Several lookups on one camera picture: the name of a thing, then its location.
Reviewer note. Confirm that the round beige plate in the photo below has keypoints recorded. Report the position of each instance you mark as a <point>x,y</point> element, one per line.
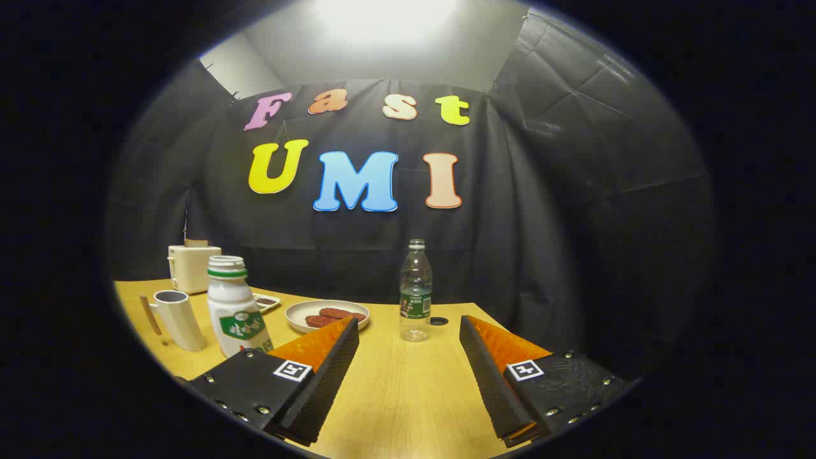
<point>296,315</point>

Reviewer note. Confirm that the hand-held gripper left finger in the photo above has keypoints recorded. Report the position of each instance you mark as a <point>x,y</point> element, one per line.
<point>322,382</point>

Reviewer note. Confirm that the slice of toast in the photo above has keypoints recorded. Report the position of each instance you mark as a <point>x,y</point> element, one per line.
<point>196,243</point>

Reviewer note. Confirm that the white divided snack dish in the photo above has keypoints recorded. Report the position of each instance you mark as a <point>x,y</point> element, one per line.
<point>268,301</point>

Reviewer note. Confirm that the white juice bottle green label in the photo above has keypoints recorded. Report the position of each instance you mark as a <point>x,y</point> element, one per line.
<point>231,303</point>

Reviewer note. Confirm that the small black round cap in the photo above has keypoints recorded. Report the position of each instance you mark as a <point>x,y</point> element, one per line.
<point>438,320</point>

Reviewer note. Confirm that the wooden table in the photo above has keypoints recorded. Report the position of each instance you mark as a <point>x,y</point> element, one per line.
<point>395,382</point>

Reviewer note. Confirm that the black backdrop cloth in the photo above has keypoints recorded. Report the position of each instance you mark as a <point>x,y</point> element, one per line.
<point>542,223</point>

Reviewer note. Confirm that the brown meat patty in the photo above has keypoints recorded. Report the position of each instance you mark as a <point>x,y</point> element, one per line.
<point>341,313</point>
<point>317,321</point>

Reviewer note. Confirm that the clear plastic water bottle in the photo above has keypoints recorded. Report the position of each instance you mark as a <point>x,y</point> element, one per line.
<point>415,287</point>

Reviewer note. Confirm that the cream toaster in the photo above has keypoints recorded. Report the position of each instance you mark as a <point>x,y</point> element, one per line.
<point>191,271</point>

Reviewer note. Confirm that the ceiling light panel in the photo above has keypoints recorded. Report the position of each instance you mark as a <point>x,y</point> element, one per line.
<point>382,16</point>

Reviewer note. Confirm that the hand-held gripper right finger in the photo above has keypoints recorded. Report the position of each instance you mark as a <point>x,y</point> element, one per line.
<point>491,382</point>

